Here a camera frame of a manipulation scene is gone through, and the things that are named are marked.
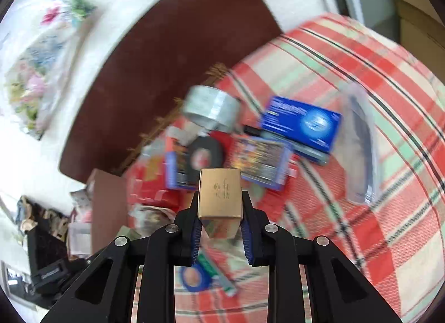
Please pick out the blue red slim box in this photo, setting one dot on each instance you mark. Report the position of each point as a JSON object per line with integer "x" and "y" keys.
{"x": 176, "y": 177}

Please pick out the blue medicine box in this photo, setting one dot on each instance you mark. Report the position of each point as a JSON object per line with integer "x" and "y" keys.
{"x": 310, "y": 129}

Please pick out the white green marker pen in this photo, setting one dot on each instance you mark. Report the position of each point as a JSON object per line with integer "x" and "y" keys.
{"x": 217, "y": 275}

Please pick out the large red gift box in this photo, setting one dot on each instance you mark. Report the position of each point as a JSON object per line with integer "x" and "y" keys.
{"x": 146, "y": 181}

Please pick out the small gold box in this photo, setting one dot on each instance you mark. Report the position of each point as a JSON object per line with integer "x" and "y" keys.
{"x": 220, "y": 202}

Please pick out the colourful card box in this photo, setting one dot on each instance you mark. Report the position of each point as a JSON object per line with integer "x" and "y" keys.
{"x": 261, "y": 161}

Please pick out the clear patterned tape roll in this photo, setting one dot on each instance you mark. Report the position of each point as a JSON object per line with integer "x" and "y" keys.
{"x": 211, "y": 108}

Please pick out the black tape roll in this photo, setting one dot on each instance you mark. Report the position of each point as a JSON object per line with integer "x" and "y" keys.
{"x": 204, "y": 152}

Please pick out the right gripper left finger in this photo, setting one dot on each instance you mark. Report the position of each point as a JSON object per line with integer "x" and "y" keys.
{"x": 126, "y": 269}

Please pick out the green small box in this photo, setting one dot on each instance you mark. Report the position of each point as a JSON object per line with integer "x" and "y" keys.
{"x": 130, "y": 233}

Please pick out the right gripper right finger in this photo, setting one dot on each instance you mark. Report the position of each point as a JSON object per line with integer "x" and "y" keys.
{"x": 308, "y": 279}

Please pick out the blue tape roll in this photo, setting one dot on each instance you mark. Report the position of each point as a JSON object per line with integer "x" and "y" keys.
{"x": 195, "y": 278}

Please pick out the brown cardboard storage box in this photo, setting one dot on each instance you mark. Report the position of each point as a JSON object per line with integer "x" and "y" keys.
{"x": 108, "y": 196}

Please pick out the red plaid tablecloth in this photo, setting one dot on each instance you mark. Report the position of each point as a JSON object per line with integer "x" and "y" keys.
{"x": 398, "y": 241}

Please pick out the herb sachet bag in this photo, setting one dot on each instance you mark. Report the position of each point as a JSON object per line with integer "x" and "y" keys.
{"x": 147, "y": 219}

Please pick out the floral plastic bag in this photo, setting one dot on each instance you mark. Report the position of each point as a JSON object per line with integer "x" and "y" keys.
{"x": 36, "y": 79}

